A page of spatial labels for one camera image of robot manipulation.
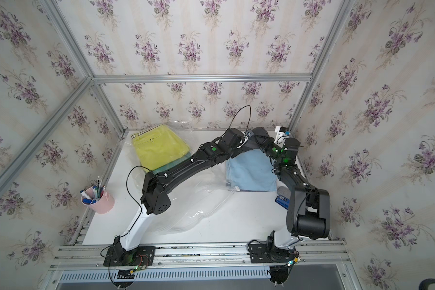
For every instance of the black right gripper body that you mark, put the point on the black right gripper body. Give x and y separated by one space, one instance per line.
276 151

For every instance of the dark grey trousers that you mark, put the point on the dark grey trousers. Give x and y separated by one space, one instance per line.
260 141

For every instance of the light blue trousers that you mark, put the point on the light blue trousers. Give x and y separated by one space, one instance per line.
251 171

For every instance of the clear plastic vacuum bag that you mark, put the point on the clear plastic vacuum bag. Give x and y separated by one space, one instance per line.
185 187

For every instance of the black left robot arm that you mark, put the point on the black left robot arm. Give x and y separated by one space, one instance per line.
156 187

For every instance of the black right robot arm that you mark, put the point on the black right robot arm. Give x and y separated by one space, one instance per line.
308 212

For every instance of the yellow-green folded trousers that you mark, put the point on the yellow-green folded trousers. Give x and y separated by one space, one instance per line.
158 146

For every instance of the teal folded garment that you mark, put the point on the teal folded garment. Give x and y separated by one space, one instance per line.
173 163

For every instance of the blue stapler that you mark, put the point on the blue stapler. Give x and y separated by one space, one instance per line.
283 201

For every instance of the pink pen cup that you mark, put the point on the pink pen cup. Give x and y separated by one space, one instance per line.
97 198

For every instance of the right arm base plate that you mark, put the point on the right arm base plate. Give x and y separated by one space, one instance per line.
267 253

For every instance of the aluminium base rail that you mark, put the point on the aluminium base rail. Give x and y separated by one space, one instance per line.
189 262

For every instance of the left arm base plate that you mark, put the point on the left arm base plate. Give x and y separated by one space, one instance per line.
141 256

